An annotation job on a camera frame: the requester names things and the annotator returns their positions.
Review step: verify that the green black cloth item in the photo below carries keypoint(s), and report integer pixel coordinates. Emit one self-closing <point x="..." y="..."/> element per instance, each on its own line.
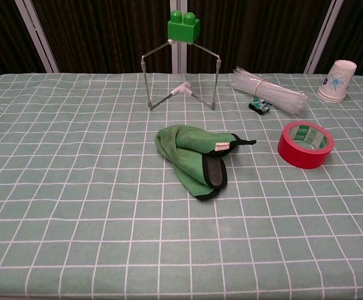
<point x="187" y="147"/>

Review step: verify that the small green packet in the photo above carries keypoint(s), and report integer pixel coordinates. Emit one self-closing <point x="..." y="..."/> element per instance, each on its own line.
<point x="259" y="106"/>

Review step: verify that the red adhesive tape roll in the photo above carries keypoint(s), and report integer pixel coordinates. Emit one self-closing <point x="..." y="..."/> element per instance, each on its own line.
<point x="293" y="153"/>

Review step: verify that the green white checked tablecloth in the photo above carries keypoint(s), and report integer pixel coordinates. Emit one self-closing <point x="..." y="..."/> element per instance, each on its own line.
<point x="75" y="187"/>

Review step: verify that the green toy building block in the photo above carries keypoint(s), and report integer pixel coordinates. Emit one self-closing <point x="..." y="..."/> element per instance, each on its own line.
<point x="182" y="29"/>

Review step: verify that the dark corrugated partition panel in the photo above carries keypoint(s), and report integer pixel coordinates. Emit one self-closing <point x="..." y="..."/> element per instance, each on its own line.
<point x="0" y="37"/>
<point x="362" y="31"/>
<point x="106" y="34"/>
<point x="256" y="31"/>

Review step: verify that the stacked white paper cups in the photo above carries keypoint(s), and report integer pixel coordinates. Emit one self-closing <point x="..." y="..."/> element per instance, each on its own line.
<point x="337" y="81"/>

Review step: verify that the metal rod stand frame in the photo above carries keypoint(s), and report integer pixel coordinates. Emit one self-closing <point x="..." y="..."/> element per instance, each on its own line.
<point x="181" y="90"/>

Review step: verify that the white partition frame post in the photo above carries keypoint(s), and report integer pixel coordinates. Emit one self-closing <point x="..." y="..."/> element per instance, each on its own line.
<point x="178" y="56"/>
<point x="37" y="37"/>
<point x="323" y="37"/>

